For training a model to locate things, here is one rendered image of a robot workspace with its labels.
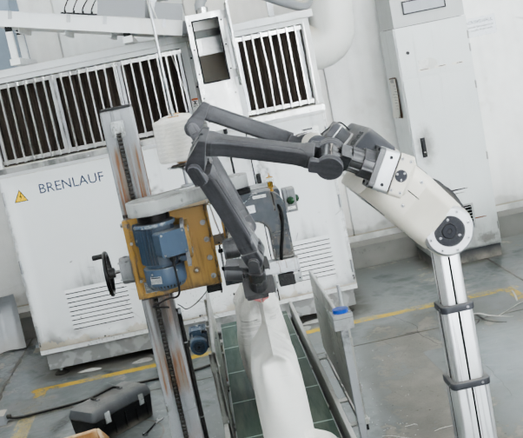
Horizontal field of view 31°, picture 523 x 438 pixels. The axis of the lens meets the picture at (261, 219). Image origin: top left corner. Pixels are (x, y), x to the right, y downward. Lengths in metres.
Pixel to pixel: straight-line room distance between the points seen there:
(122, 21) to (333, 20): 1.55
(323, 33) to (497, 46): 1.86
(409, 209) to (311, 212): 3.58
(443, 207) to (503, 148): 5.12
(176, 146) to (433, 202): 0.98
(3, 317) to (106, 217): 1.67
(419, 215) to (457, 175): 4.44
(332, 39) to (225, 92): 1.17
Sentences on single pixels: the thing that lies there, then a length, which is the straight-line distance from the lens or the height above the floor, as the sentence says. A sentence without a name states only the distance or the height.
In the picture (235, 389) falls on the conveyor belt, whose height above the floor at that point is 0.38.
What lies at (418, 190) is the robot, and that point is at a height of 1.36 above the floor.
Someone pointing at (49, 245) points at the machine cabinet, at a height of 0.90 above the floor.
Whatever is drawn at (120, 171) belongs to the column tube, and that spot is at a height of 1.52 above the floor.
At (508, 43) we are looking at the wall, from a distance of 7.99.
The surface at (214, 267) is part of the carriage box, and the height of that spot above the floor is 1.09.
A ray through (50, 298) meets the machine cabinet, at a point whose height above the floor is 0.55.
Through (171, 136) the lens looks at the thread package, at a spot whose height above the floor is 1.62.
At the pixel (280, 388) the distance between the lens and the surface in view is 3.24.
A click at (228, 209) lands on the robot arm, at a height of 1.42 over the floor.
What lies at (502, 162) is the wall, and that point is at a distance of 8.02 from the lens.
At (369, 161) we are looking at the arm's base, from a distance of 2.61.
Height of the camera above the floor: 1.82
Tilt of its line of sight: 9 degrees down
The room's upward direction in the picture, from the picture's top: 11 degrees counter-clockwise
